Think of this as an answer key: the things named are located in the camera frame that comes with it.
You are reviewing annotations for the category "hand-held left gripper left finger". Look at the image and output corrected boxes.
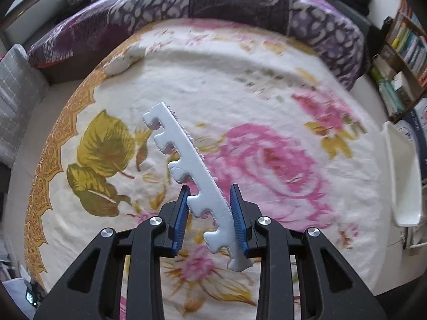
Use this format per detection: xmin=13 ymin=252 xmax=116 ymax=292
xmin=33 ymin=184 xmax=192 ymax=320

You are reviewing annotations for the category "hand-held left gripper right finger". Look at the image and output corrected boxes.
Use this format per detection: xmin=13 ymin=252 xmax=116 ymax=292
xmin=230 ymin=183 xmax=381 ymax=320

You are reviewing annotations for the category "white notched foam strip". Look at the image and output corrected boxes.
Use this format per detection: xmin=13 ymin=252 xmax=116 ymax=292
xmin=142 ymin=102 xmax=262 ymax=272

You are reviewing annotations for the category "white plastic bin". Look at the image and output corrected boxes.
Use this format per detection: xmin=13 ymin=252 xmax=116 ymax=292
xmin=382 ymin=121 xmax=422 ymax=227

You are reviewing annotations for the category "floral bed sheet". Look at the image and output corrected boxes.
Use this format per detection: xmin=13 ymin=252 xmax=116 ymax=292
xmin=23 ymin=18 xmax=401 ymax=320

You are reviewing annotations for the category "white cloth lump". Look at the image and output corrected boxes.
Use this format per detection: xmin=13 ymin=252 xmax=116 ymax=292
xmin=103 ymin=45 xmax=147 ymax=75

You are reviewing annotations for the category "grey checked pillow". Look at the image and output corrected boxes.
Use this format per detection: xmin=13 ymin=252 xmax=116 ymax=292
xmin=0 ymin=43 xmax=49 ymax=167

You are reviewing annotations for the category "blue printed box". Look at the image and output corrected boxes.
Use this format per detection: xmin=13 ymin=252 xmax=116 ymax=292
xmin=397 ymin=98 xmax=427 ymax=147

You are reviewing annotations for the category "wooden bookshelf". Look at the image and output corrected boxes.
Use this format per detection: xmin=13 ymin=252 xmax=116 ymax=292
xmin=370 ymin=0 xmax=427 ymax=124

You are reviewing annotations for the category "purple patterned blanket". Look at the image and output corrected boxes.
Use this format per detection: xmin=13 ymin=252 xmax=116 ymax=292
xmin=27 ymin=0 xmax=371 ymax=90

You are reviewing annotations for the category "row of books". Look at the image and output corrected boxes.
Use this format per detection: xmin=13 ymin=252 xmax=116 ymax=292
xmin=387 ymin=0 xmax=427 ymax=87

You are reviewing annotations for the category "bed headboard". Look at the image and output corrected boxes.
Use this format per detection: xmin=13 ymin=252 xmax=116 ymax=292
xmin=0 ymin=0 xmax=84 ymax=37

